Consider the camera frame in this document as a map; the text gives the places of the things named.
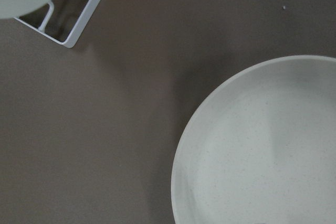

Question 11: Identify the speckled white plate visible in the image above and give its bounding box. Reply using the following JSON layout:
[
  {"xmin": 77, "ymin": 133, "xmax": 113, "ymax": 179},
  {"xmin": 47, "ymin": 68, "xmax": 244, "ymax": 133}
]
[{"xmin": 171, "ymin": 55, "xmax": 335, "ymax": 223}]

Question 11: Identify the white wire cup rack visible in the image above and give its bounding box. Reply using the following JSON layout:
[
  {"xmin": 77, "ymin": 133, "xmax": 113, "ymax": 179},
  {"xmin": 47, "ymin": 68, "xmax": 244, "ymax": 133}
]
[{"xmin": 15, "ymin": 0, "xmax": 101, "ymax": 48}]

